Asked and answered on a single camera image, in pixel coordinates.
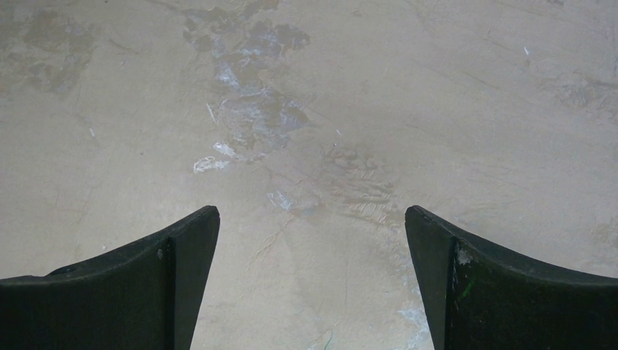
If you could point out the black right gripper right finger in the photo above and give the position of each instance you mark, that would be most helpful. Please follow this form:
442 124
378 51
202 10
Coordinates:
480 295

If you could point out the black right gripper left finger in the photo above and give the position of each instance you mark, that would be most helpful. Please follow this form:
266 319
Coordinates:
143 295

